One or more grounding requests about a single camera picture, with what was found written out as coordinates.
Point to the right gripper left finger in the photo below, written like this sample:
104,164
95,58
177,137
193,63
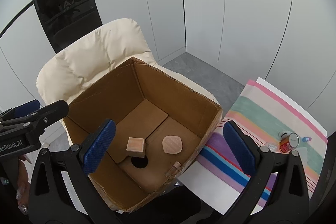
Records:
49,200

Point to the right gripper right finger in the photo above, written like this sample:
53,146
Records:
288,201

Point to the red tin can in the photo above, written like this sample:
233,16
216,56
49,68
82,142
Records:
288,142

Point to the orange white carton box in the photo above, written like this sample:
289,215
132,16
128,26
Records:
136,147

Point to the clear bottle pink cap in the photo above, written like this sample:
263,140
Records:
173,169

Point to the tan teardrop makeup sponge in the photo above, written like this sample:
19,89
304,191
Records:
172,144

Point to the clear square plastic case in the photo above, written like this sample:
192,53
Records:
272,146

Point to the person left hand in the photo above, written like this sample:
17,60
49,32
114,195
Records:
23,184

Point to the cream padded armchair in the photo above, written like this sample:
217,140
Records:
99,61

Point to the striped colourful cloth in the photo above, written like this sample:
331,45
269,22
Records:
265,134

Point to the brown cardboard box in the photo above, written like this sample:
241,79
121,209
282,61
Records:
161,126

